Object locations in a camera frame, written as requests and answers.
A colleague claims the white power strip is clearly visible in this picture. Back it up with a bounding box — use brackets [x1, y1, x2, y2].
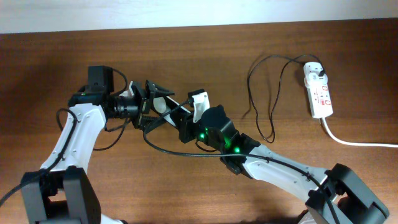
[307, 84, 333, 119]

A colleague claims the black Galaxy flip smartphone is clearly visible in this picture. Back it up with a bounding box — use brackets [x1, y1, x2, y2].
[153, 96, 191, 128]

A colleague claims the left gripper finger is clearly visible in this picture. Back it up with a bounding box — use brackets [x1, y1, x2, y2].
[141, 115, 165, 128]
[146, 80, 175, 100]

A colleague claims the white charger plug adapter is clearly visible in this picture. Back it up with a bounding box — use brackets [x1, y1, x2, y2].
[303, 62, 328, 88]

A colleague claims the white power strip cord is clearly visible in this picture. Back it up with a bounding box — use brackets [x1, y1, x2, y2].
[320, 116, 398, 149]

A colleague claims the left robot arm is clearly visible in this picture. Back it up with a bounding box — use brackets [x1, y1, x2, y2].
[21, 65, 173, 224]

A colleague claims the black charger cable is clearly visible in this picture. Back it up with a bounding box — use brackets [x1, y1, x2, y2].
[247, 54, 326, 144]

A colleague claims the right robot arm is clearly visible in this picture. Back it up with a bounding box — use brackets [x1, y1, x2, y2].
[166, 105, 389, 223]

